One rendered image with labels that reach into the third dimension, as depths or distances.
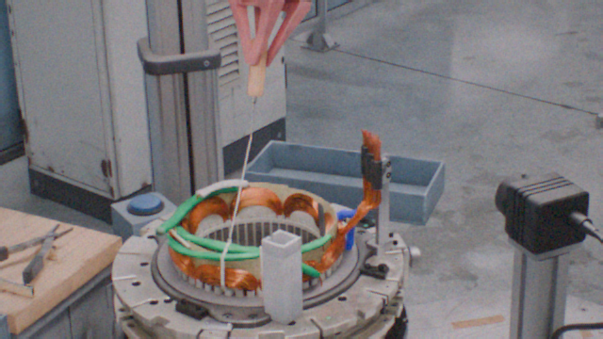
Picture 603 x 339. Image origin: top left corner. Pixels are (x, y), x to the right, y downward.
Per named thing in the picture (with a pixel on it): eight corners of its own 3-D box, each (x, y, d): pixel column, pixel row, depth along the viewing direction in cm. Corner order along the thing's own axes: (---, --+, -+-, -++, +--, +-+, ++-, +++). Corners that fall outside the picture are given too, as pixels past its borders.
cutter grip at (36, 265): (29, 284, 138) (27, 272, 137) (23, 283, 138) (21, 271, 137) (43, 266, 141) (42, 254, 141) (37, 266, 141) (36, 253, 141)
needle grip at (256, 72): (260, 97, 129) (266, 39, 128) (244, 95, 129) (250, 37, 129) (265, 96, 130) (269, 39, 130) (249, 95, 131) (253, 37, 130)
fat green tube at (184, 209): (164, 245, 132) (162, 229, 131) (137, 235, 134) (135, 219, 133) (250, 193, 143) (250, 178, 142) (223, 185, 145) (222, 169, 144)
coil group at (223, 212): (197, 245, 140) (195, 212, 138) (185, 241, 141) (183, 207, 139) (232, 224, 144) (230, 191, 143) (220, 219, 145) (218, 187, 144)
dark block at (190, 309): (184, 305, 130) (183, 295, 129) (208, 314, 128) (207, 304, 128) (174, 311, 129) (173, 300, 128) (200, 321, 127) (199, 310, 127)
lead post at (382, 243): (393, 249, 140) (394, 153, 135) (377, 257, 138) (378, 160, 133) (381, 243, 141) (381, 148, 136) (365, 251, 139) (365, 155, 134)
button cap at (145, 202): (166, 208, 164) (165, 201, 163) (138, 216, 162) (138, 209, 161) (153, 196, 167) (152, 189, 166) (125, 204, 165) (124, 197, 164)
